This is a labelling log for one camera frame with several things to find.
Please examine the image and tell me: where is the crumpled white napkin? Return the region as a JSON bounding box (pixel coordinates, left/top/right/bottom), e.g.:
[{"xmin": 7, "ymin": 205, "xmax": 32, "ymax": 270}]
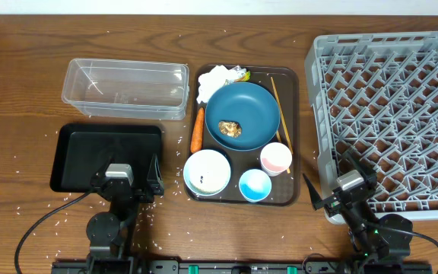
[{"xmin": 197, "ymin": 65, "xmax": 237, "ymax": 103}]

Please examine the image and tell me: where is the light blue rice bowl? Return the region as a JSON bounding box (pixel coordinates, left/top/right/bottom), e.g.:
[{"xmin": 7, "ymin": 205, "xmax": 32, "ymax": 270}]
[{"xmin": 183, "ymin": 149, "xmax": 231, "ymax": 196}]

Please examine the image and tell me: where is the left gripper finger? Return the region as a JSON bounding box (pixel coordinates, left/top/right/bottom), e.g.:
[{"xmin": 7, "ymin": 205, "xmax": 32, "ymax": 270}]
[
  {"xmin": 147, "ymin": 154, "xmax": 164, "ymax": 196},
  {"xmin": 96, "ymin": 155, "xmax": 115, "ymax": 178}
]

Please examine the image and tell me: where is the brown serving tray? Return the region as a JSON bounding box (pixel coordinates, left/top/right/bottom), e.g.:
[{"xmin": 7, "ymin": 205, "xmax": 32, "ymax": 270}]
[{"xmin": 182, "ymin": 65, "xmax": 300, "ymax": 207}]

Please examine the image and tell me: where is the black plastic tray bin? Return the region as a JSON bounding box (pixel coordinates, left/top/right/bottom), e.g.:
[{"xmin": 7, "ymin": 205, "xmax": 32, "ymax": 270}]
[{"xmin": 49, "ymin": 123, "xmax": 162, "ymax": 193}]

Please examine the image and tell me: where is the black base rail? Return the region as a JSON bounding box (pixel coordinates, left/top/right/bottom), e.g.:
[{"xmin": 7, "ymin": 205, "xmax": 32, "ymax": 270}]
[{"xmin": 50, "ymin": 260, "xmax": 433, "ymax": 274}]

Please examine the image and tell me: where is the clear plastic bin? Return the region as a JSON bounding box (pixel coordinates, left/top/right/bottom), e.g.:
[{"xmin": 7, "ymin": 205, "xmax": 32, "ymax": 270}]
[{"xmin": 62, "ymin": 59, "xmax": 189, "ymax": 120}]

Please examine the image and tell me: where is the orange carrot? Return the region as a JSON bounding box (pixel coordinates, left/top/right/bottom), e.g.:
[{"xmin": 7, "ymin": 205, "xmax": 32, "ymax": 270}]
[{"xmin": 190, "ymin": 107, "xmax": 205, "ymax": 154}]

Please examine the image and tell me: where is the white cup pink inside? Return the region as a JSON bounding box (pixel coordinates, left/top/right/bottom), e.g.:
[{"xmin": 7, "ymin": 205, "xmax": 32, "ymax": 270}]
[{"xmin": 260, "ymin": 142, "xmax": 293, "ymax": 177}]

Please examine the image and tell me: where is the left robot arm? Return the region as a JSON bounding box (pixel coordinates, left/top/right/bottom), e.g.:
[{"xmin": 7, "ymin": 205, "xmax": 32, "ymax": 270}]
[{"xmin": 86, "ymin": 155, "xmax": 164, "ymax": 273}]

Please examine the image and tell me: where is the yellow green snack wrapper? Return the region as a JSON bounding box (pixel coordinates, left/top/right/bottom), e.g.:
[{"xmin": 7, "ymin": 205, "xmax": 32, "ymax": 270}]
[{"xmin": 225, "ymin": 65, "xmax": 251, "ymax": 84}]

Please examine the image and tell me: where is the dark blue plate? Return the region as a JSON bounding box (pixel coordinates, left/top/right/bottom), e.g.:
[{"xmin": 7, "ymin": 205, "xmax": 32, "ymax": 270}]
[{"xmin": 205, "ymin": 82, "xmax": 281, "ymax": 151}]

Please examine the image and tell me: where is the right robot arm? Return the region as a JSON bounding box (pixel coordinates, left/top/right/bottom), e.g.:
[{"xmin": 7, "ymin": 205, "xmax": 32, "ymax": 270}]
[{"xmin": 303, "ymin": 151, "xmax": 413, "ymax": 273}]

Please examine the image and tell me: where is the brown food scrap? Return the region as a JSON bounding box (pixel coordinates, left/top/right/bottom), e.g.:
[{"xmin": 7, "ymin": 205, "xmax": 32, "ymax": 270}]
[{"xmin": 218, "ymin": 121, "xmax": 242, "ymax": 138}]

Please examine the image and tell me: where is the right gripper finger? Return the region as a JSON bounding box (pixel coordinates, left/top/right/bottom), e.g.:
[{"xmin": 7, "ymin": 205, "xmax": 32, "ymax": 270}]
[
  {"xmin": 303, "ymin": 174, "xmax": 323, "ymax": 209},
  {"xmin": 342, "ymin": 148, "xmax": 373, "ymax": 177}
]

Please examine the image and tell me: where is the small blue bowl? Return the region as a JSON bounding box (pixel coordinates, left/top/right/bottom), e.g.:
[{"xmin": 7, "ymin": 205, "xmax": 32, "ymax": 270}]
[{"xmin": 238, "ymin": 169, "xmax": 272, "ymax": 202}]

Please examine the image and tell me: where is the grey dishwasher rack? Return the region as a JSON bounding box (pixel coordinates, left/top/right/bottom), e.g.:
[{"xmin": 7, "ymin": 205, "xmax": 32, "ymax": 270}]
[{"xmin": 305, "ymin": 31, "xmax": 438, "ymax": 221}]

